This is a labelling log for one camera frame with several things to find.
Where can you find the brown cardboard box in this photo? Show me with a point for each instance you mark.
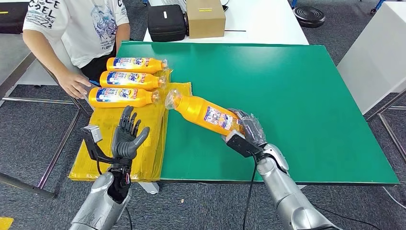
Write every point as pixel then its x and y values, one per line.
pixel 206 23

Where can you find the person's left forearm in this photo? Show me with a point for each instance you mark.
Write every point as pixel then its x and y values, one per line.
pixel 123 35

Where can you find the yellow floor scrap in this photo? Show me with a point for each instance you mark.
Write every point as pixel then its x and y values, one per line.
pixel 4 224

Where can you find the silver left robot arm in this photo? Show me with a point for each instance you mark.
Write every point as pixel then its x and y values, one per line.
pixel 101 203

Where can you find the orange detergent bottle clear cap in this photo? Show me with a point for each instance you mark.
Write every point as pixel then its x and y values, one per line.
pixel 149 82
pixel 142 100
pixel 149 66
pixel 193 111

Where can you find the black zippered case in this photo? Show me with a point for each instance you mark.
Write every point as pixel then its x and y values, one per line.
pixel 166 23
pixel 11 19

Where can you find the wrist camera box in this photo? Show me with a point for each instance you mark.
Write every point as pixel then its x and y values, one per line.
pixel 241 144
pixel 93 135

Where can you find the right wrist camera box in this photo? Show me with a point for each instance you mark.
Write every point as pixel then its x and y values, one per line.
pixel 241 144

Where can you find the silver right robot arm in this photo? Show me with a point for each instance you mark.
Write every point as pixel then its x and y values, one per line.
pixel 288 193

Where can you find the blue wheeled frame leg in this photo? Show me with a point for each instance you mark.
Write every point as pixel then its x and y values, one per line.
pixel 377 6

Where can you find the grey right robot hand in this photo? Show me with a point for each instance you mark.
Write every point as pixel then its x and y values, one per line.
pixel 253 130

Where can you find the white table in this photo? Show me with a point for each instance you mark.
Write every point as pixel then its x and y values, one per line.
pixel 263 25
pixel 374 57

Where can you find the person's right forearm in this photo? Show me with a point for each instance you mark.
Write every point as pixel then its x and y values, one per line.
pixel 44 52

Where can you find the steel table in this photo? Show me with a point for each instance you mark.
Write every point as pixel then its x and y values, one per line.
pixel 12 60

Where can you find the person's right hand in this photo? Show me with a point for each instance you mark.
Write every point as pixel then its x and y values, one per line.
pixel 74 85

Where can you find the black pen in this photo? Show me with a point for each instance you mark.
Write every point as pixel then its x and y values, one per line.
pixel 236 30

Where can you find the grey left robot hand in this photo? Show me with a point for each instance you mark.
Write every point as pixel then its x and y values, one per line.
pixel 125 143

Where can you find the person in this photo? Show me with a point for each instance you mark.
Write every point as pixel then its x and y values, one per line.
pixel 85 28

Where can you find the black round disc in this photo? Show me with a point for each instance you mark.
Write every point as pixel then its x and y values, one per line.
pixel 308 16

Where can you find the white table foot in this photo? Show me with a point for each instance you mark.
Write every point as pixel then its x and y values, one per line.
pixel 149 188
pixel 302 187

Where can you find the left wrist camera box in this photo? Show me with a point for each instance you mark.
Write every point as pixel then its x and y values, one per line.
pixel 93 135

